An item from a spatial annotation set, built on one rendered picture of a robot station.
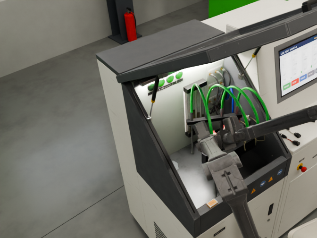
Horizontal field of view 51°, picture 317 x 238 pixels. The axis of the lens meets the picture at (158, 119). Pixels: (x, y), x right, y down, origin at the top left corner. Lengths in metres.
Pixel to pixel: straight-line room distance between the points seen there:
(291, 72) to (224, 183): 1.29
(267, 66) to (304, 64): 0.32
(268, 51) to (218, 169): 1.10
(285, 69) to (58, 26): 4.01
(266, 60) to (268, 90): 0.18
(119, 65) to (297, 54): 1.05
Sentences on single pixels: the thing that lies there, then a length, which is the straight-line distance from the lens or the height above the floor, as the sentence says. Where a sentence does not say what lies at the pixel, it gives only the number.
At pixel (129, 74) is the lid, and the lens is 1.49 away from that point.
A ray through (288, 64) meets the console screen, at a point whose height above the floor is 1.31.
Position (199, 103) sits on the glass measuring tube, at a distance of 2.00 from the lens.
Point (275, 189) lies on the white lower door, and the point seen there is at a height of 0.73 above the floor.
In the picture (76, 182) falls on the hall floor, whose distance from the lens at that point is 3.26.
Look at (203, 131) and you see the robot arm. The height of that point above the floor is 1.40.
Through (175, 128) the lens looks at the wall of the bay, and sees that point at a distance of 2.03.
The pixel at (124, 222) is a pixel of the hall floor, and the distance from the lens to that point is 2.86.
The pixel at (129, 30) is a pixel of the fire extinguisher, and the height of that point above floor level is 0.23.
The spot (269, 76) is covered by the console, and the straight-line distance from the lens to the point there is 2.00.
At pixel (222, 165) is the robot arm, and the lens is 0.97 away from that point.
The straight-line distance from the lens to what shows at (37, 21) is 5.31.
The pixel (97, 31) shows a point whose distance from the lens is 5.77.
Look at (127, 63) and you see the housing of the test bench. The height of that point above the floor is 1.50.
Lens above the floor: 2.32
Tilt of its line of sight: 38 degrees down
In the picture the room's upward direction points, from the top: 6 degrees counter-clockwise
